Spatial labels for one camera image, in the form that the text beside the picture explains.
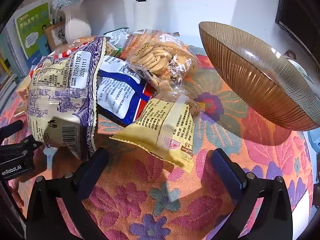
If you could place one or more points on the blue and white snack bag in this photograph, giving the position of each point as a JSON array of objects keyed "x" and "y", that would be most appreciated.
[{"x": 117, "y": 92}]

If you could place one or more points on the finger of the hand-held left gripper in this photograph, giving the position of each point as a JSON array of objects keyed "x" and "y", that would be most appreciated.
[
  {"x": 12, "y": 128},
  {"x": 23, "y": 146}
]

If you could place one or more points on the clear bag of round biscuits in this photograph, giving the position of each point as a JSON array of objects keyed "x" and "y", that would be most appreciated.
[{"x": 155, "y": 55}]

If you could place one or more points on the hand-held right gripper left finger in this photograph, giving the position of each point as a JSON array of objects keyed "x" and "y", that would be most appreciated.
[{"x": 90, "y": 175}]

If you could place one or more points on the brown ribbed glass bowl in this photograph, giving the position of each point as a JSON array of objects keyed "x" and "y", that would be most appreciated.
[{"x": 250, "y": 75}]

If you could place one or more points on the red-white striped snack packet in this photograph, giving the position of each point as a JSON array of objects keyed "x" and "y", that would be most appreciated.
[{"x": 62, "y": 53}]

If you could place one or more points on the floral woven tablecloth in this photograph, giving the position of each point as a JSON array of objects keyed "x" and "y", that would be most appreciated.
[{"x": 155, "y": 205}]

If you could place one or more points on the cream purple-patterned snack bag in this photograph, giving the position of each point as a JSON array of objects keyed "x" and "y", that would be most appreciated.
[{"x": 62, "y": 92}]

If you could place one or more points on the white rounded object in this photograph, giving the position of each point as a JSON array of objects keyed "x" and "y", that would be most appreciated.
[{"x": 300, "y": 72}]

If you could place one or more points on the yellow snack packet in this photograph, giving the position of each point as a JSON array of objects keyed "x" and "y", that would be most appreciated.
[{"x": 162, "y": 130}]

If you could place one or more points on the white ribbed vase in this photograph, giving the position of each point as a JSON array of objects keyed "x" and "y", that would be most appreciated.
[{"x": 77, "y": 27}]

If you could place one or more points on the green cover book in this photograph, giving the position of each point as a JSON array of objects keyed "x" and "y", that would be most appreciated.
[{"x": 30, "y": 30}]

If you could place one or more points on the small wooden picture frame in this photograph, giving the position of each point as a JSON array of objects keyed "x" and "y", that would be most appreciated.
[{"x": 56, "y": 36}]

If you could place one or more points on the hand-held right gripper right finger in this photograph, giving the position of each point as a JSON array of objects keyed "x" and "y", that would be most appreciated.
[{"x": 225, "y": 172}]

